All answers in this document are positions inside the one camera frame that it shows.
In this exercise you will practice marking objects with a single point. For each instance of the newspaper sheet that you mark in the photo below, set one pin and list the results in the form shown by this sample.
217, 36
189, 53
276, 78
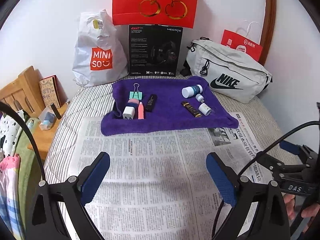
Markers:
158, 186

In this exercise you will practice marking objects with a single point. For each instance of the white blue cylinder bottle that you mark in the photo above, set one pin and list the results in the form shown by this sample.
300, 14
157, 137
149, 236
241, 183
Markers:
188, 92

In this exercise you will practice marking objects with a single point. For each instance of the black headset box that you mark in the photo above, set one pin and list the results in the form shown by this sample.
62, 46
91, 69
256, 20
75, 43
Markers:
154, 49

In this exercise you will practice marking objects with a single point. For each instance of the wooden bed headboard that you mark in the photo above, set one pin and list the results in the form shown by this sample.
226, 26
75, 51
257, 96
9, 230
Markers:
24, 92

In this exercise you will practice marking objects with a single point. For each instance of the pink and blue eraser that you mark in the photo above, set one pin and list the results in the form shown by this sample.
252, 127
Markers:
133, 103

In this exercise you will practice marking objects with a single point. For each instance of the white green label jar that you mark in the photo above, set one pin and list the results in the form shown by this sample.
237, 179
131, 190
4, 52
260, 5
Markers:
205, 109

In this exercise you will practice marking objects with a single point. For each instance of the teal binder clip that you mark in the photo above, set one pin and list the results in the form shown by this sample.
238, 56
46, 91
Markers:
136, 93

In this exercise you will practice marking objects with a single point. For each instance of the striped bed sheet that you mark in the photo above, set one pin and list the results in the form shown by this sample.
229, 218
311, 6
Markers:
98, 100

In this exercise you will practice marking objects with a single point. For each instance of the white Miniso plastic bag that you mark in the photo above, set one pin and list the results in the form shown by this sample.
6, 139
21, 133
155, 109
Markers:
99, 57

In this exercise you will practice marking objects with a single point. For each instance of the purple towel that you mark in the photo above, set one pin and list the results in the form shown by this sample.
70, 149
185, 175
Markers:
168, 113

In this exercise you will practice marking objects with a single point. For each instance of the pink striped cloth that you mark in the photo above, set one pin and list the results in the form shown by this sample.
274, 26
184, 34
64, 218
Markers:
10, 210

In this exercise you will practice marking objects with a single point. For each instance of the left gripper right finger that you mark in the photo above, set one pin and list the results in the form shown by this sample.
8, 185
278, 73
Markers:
239, 193

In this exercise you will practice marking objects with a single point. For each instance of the red cherries gift bag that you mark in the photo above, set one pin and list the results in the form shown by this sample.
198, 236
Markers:
180, 13

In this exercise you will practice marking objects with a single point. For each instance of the white USB charger plug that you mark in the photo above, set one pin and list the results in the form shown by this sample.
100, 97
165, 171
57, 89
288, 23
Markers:
129, 113

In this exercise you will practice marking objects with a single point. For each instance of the red paper bag white handles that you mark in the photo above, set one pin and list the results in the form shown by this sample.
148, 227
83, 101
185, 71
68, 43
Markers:
240, 41

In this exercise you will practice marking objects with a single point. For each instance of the wooden bedside table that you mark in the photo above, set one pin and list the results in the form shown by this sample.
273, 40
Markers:
44, 138

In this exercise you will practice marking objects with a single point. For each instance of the grey Nike waist bag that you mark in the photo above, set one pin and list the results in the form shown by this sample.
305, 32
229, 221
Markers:
228, 71

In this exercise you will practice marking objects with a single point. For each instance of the black gold Grand Reserve lighter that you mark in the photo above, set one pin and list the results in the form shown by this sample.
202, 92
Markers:
192, 110

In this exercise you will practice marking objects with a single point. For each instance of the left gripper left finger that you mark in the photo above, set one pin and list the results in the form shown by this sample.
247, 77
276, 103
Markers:
80, 190

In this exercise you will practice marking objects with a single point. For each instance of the brown patterned notebook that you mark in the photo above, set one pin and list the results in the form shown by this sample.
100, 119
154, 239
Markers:
49, 91

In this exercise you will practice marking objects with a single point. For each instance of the white spotted pillow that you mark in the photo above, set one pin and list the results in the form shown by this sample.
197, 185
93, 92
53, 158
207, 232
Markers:
10, 133

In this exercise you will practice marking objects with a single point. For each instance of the black rectangular lighter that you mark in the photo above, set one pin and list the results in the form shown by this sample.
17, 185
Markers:
151, 103

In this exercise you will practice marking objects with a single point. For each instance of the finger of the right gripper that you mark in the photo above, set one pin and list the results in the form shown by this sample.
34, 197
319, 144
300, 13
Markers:
275, 164
304, 153

